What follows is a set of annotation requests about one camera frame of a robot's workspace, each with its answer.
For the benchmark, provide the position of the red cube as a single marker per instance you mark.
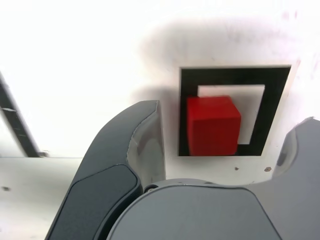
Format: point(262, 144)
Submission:
point(212, 130)

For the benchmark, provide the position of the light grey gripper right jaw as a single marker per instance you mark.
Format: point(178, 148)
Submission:
point(195, 215)

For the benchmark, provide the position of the black tape strip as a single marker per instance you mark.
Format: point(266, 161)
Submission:
point(17, 125)

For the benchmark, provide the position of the black tape square outline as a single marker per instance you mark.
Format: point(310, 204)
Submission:
point(235, 76)

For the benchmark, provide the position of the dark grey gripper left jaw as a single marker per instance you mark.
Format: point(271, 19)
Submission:
point(100, 175)

